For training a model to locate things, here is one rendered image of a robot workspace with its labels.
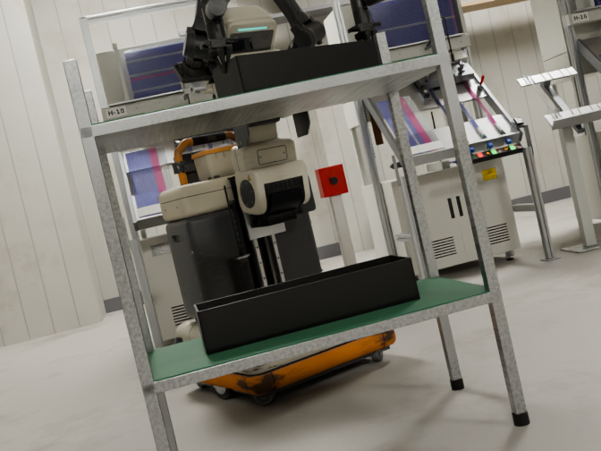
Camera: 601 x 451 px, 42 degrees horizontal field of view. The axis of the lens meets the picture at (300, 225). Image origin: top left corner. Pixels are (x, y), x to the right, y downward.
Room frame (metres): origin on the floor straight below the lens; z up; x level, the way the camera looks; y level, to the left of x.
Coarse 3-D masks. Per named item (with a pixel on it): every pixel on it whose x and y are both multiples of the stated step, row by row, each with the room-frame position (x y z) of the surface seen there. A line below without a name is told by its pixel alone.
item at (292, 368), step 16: (192, 320) 3.11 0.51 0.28; (176, 336) 3.10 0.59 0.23; (192, 336) 2.96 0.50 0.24; (368, 336) 2.84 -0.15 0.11; (384, 336) 2.86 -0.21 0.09; (320, 352) 2.73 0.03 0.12; (336, 352) 2.75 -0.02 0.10; (352, 352) 2.78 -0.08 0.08; (368, 352) 2.83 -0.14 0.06; (256, 368) 2.60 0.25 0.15; (272, 368) 2.62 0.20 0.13; (288, 368) 2.65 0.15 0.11; (304, 368) 2.67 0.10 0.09; (320, 368) 2.71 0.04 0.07; (336, 368) 2.78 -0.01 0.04; (208, 384) 2.98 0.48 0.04; (224, 384) 2.79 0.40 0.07; (240, 384) 2.67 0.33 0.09; (256, 384) 2.58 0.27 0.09; (272, 384) 2.61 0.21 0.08; (288, 384) 2.65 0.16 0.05
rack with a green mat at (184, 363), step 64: (64, 64) 1.75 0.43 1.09; (384, 64) 1.89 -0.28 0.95; (448, 64) 1.91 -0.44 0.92; (128, 128) 1.77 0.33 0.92; (192, 128) 2.05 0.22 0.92; (128, 256) 2.17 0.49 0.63; (128, 320) 1.76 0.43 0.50; (384, 320) 1.86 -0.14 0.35; (448, 320) 2.33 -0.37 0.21; (512, 384) 1.91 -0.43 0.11
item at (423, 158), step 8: (496, 136) 4.24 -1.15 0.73; (504, 136) 4.24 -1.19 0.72; (512, 136) 4.26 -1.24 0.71; (472, 144) 4.21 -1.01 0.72; (480, 144) 4.23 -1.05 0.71; (496, 144) 4.26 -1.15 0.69; (432, 152) 4.16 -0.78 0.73; (440, 152) 4.18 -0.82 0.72; (448, 152) 4.20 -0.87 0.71; (416, 160) 4.16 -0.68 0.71; (424, 160) 4.18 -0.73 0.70; (432, 160) 4.20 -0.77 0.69
